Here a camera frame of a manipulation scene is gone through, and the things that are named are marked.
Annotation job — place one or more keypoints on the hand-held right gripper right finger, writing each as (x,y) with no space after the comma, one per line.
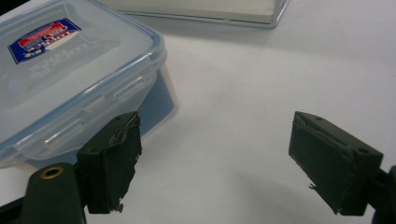
(330,168)

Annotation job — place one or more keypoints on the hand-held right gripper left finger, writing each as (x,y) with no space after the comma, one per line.
(112,168)

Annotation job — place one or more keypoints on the clear plastic food container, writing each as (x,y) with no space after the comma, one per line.
(71,84)

